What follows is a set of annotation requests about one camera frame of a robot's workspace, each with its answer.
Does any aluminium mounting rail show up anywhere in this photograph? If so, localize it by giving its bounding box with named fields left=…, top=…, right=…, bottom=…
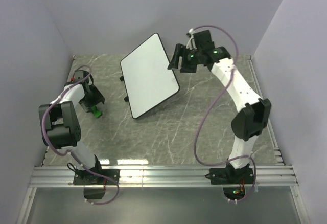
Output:
left=29, top=165, right=298, bottom=188

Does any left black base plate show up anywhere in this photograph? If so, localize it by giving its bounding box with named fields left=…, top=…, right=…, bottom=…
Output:
left=67, top=163, right=120, bottom=186

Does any white whiteboard black frame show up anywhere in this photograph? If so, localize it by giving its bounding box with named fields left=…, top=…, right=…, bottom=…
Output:
left=120, top=33, right=180, bottom=119

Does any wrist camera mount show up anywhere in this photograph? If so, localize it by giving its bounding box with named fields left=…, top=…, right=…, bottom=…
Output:
left=186, top=28, right=195, bottom=50
left=68, top=70, right=89, bottom=84

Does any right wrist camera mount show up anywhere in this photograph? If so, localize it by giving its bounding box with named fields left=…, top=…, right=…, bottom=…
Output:
left=186, top=28, right=195, bottom=50

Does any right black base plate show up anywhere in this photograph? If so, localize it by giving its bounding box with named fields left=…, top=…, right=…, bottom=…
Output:
left=204, top=167, right=254, bottom=185

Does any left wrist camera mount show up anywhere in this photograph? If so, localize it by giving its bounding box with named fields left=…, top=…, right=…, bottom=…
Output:
left=68, top=70, right=89, bottom=84

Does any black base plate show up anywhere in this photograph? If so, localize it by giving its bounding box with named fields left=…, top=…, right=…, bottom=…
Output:
left=67, top=163, right=120, bottom=186
left=204, top=167, right=254, bottom=185

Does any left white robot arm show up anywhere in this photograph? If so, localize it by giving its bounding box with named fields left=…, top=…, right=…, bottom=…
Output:
left=38, top=68, right=105, bottom=184

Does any green whiteboard eraser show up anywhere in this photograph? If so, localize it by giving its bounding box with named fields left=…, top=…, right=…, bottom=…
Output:
left=91, top=106, right=102, bottom=118

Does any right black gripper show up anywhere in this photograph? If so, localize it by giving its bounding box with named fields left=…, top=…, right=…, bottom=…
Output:
left=167, top=43, right=202, bottom=73

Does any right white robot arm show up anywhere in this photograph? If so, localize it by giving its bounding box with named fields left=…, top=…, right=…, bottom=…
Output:
left=168, top=28, right=271, bottom=183

